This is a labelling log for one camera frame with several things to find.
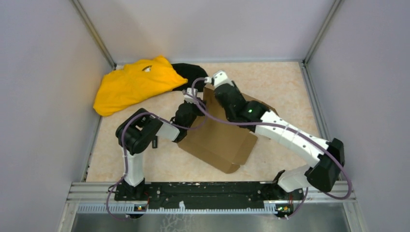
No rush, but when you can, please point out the brown cardboard box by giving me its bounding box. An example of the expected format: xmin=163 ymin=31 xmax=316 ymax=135
xmin=177 ymin=84 xmax=278 ymax=175

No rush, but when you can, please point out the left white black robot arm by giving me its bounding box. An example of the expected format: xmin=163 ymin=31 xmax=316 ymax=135
xmin=116 ymin=101 xmax=204 ymax=200

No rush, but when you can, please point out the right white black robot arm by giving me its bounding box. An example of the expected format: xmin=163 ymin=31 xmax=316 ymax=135
xmin=214 ymin=84 xmax=344 ymax=199

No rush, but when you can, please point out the black cloth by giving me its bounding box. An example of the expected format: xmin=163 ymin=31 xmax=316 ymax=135
xmin=172 ymin=63 xmax=208 ymax=91

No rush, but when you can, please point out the black blue marker pen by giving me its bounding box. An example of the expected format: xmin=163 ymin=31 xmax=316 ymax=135
xmin=152 ymin=136 xmax=158 ymax=149

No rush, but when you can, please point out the yellow shirt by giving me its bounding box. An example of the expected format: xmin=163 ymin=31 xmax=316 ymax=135
xmin=93 ymin=56 xmax=188 ymax=116

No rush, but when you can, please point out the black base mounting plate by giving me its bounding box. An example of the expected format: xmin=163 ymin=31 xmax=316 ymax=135
xmin=114 ymin=181 xmax=304 ymax=210

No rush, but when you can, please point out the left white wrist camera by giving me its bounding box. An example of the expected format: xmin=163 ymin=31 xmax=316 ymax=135
xmin=182 ymin=87 xmax=199 ymax=104

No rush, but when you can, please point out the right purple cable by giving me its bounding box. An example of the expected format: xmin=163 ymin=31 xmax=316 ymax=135
xmin=186 ymin=77 xmax=353 ymax=220

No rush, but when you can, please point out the purple cable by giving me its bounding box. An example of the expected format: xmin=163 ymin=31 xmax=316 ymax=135
xmin=105 ymin=89 xmax=209 ymax=221
xmin=186 ymin=77 xmax=353 ymax=220

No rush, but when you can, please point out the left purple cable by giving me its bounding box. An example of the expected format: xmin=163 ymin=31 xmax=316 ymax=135
xmin=105 ymin=89 xmax=209 ymax=221

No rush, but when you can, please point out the aluminium frame rail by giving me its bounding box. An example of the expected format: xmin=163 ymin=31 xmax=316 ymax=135
xmin=67 ymin=181 xmax=356 ymax=217

